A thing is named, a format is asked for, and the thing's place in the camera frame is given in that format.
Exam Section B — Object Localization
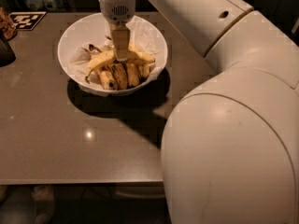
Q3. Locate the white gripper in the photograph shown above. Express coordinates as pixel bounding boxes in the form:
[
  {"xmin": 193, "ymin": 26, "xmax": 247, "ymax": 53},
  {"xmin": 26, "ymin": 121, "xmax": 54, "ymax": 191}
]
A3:
[{"xmin": 99, "ymin": 0, "xmax": 135, "ymax": 61}]

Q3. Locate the long yellow banana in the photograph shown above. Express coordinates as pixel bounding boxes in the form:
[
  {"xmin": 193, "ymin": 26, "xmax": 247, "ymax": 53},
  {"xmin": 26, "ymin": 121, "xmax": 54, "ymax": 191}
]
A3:
[{"xmin": 85, "ymin": 50, "xmax": 155, "ymax": 82}]

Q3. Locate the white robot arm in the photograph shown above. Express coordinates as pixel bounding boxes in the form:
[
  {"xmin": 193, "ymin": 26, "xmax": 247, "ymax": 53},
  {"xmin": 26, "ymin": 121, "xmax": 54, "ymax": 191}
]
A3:
[{"xmin": 99, "ymin": 0, "xmax": 299, "ymax": 224}]

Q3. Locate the white paper bowl liner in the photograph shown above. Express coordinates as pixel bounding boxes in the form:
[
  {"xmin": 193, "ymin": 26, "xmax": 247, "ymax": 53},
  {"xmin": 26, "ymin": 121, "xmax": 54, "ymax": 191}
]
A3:
[{"xmin": 68, "ymin": 14, "xmax": 165, "ymax": 94}]

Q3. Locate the white bowl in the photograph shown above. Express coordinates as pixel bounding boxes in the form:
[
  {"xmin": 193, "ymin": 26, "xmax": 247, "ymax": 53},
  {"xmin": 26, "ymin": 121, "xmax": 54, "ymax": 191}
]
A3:
[{"xmin": 57, "ymin": 12, "xmax": 169, "ymax": 97}]

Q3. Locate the spotted banana bunch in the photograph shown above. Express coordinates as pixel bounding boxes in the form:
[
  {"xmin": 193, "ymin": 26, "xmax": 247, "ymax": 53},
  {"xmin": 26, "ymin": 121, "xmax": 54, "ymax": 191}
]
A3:
[{"xmin": 83, "ymin": 44, "xmax": 155, "ymax": 91}]

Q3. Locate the black white fiducial marker card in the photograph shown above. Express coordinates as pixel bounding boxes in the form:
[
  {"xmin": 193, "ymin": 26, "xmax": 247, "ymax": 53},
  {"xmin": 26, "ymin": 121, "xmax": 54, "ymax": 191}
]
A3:
[{"xmin": 9, "ymin": 11, "xmax": 46, "ymax": 31}]

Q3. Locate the brown patterned container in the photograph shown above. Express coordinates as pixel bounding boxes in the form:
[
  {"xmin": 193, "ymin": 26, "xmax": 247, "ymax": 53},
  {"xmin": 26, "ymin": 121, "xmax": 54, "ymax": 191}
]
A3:
[{"xmin": 0, "ymin": 7, "xmax": 17, "ymax": 40}]

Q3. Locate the dark round object at left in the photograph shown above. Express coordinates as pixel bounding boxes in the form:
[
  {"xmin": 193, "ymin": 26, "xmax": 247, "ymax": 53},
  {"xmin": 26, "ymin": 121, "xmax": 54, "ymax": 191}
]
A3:
[{"xmin": 0, "ymin": 31, "xmax": 16, "ymax": 66}]

